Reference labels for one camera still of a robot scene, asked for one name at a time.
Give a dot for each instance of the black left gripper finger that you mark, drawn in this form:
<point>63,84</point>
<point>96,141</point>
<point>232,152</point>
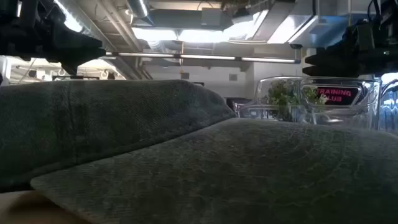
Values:
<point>84,49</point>

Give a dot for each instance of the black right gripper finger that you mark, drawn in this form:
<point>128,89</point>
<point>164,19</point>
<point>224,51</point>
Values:
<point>332,63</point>

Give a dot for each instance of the washed teal baseball cap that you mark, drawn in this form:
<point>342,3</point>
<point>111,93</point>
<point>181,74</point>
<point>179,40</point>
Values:
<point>217,174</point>

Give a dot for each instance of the red lettered sign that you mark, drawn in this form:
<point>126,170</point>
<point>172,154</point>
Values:
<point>337,95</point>

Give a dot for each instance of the clear plastic bin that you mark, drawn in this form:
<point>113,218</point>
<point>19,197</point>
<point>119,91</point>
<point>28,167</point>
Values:
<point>342,109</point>
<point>390,105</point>

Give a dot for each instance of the green potted plant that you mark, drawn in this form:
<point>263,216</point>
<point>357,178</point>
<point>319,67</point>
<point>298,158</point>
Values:
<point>281,96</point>

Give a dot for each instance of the long tube light fixture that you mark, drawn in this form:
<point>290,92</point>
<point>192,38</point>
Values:
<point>205,57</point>

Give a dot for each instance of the grey ceiling box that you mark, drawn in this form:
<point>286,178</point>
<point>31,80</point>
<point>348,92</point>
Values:
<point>214,17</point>

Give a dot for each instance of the silver ventilation duct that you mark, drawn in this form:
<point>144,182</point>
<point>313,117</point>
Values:
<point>140,9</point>

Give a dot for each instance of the square wall vent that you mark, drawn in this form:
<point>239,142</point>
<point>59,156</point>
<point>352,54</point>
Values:
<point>184,75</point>
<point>233,77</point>

